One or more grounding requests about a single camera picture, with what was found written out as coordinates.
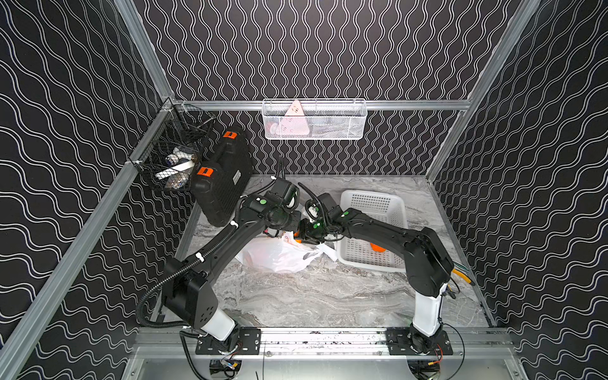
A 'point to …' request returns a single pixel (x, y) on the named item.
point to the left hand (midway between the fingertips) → (294, 219)
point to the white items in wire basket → (181, 162)
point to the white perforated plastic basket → (357, 252)
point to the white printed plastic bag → (279, 254)
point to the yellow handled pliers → (463, 276)
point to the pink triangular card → (294, 122)
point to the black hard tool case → (220, 185)
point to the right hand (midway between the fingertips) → (293, 237)
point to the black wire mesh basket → (169, 151)
